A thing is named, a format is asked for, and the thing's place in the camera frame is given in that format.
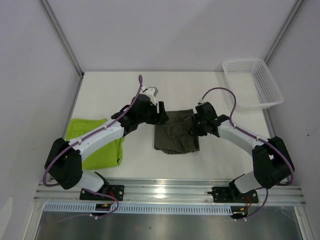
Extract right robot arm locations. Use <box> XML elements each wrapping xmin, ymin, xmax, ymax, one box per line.
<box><xmin>189</xmin><ymin>102</ymin><xmax>295</xmax><ymax>202</ymax></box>

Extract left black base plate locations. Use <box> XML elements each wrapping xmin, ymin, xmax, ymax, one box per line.
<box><xmin>79</xmin><ymin>184</ymin><xmax>125</xmax><ymax>201</ymax></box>

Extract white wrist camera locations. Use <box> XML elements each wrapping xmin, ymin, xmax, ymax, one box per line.
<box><xmin>141</xmin><ymin>86</ymin><xmax>159</xmax><ymax>105</ymax></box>
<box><xmin>197</xmin><ymin>100</ymin><xmax>207</xmax><ymax>106</ymax></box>

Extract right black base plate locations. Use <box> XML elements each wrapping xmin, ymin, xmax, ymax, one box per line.
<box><xmin>207</xmin><ymin>186</ymin><xmax>259</xmax><ymax>204</ymax></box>

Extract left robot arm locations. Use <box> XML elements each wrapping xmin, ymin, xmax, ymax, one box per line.
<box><xmin>42</xmin><ymin>93</ymin><xmax>169</xmax><ymax>200</ymax></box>

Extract aluminium corner post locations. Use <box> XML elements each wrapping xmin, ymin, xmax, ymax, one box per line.
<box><xmin>264</xmin><ymin>0</ymin><xmax>308</xmax><ymax>65</ymax></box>
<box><xmin>38</xmin><ymin>0</ymin><xmax>84</xmax><ymax>78</ymax></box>

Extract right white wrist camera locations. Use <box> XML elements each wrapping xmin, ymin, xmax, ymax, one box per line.
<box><xmin>197</xmin><ymin>100</ymin><xmax>207</xmax><ymax>106</ymax></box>

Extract white slotted cable duct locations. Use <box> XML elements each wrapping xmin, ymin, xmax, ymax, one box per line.
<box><xmin>43</xmin><ymin>202</ymin><xmax>233</xmax><ymax>216</ymax></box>

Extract dark olive shorts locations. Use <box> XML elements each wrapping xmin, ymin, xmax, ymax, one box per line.
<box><xmin>153</xmin><ymin>108</ymin><xmax>200</xmax><ymax>155</ymax></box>

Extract aluminium mounting rail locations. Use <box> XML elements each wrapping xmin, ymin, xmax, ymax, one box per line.
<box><xmin>33</xmin><ymin>178</ymin><xmax>306</xmax><ymax>207</ymax></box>

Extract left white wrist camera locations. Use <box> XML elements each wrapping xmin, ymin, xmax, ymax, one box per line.
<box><xmin>141</xmin><ymin>86</ymin><xmax>159</xmax><ymax>105</ymax></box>

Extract white plastic basket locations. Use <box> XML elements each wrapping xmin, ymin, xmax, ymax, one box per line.
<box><xmin>222</xmin><ymin>58</ymin><xmax>284</xmax><ymax>111</ymax></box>

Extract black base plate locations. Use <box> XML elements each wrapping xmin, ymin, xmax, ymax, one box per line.
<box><xmin>207</xmin><ymin>186</ymin><xmax>259</xmax><ymax>204</ymax></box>
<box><xmin>79</xmin><ymin>184</ymin><xmax>125</xmax><ymax>201</ymax></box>

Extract right aluminium corner post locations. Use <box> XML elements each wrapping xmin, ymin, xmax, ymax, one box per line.
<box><xmin>264</xmin><ymin>0</ymin><xmax>308</xmax><ymax>65</ymax></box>

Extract lime green shorts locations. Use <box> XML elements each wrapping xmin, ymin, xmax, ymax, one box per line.
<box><xmin>66</xmin><ymin>118</ymin><xmax>125</xmax><ymax>171</ymax></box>

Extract left aluminium corner post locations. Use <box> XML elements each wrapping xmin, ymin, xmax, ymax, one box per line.
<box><xmin>38</xmin><ymin>0</ymin><xmax>84</xmax><ymax>78</ymax></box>

